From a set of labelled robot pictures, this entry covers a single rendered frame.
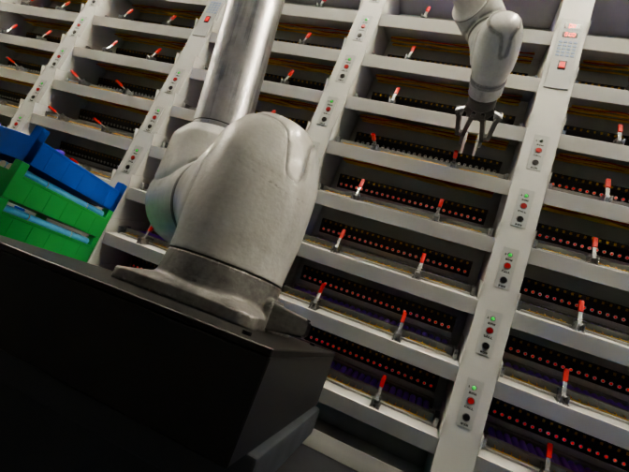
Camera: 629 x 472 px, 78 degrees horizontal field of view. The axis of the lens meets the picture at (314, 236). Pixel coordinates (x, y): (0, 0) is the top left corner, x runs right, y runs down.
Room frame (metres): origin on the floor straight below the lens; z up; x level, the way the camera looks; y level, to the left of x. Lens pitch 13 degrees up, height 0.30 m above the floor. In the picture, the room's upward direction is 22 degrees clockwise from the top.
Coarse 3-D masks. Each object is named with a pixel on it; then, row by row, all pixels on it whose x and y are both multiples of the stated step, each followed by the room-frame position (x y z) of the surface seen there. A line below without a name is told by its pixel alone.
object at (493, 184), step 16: (336, 144) 1.26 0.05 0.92; (352, 160) 1.34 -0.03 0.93; (368, 160) 1.22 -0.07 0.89; (384, 160) 1.20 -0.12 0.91; (400, 160) 1.18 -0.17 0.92; (416, 160) 1.16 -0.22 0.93; (416, 176) 1.28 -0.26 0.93; (432, 176) 1.15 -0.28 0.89; (448, 176) 1.13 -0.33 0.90; (464, 176) 1.11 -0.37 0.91; (480, 176) 1.10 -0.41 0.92; (512, 176) 1.07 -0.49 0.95; (480, 192) 1.21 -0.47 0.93; (496, 192) 1.09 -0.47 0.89
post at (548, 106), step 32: (576, 0) 1.05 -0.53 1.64; (544, 64) 1.10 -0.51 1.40; (576, 64) 1.04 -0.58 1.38; (544, 96) 1.06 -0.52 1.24; (544, 128) 1.05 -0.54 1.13; (512, 160) 1.23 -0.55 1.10; (544, 160) 1.04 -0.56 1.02; (512, 192) 1.06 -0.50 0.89; (544, 192) 1.04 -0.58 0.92; (512, 288) 1.04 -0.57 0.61; (480, 320) 1.06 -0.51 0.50; (448, 384) 1.21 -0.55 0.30; (448, 416) 1.06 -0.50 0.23; (480, 416) 1.04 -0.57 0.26; (448, 448) 1.06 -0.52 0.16
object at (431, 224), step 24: (336, 192) 1.30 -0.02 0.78; (360, 192) 1.39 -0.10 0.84; (384, 192) 1.35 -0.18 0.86; (408, 192) 1.32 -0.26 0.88; (384, 216) 1.18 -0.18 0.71; (408, 216) 1.15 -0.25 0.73; (432, 216) 1.13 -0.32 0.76; (456, 216) 1.27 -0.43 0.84; (480, 216) 1.24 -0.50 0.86; (456, 240) 1.11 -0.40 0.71; (480, 240) 1.08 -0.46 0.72
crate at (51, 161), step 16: (0, 128) 0.80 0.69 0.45; (0, 144) 0.79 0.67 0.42; (16, 144) 0.79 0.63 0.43; (32, 144) 0.78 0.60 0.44; (32, 160) 0.79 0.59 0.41; (48, 160) 0.82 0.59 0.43; (64, 160) 0.86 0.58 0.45; (48, 176) 0.87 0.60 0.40; (64, 176) 0.88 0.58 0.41; (80, 176) 0.92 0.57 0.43; (80, 192) 0.94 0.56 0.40; (96, 192) 0.98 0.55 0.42; (112, 192) 1.03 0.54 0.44; (112, 208) 1.06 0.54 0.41
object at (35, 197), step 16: (16, 160) 0.78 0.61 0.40; (0, 176) 0.78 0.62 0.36; (16, 176) 0.78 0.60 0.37; (0, 192) 0.78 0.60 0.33; (16, 192) 0.80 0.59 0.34; (32, 192) 0.83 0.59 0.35; (48, 192) 0.86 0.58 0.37; (32, 208) 0.85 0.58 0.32; (48, 208) 0.88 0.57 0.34; (64, 208) 0.92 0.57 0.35; (80, 208) 0.96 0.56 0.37; (64, 224) 1.06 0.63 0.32; (80, 224) 0.99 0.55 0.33; (96, 224) 1.04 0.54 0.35
